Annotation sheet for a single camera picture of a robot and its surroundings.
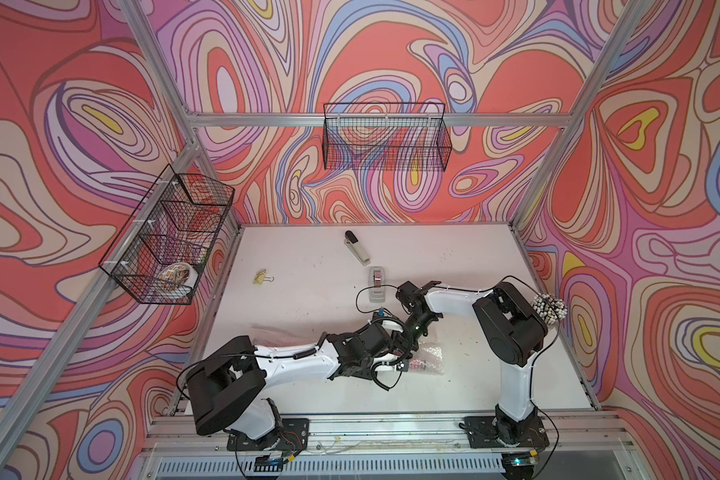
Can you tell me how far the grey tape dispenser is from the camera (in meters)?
0.98

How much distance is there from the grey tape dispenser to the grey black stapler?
0.25 ft

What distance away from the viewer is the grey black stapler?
43.3 inches
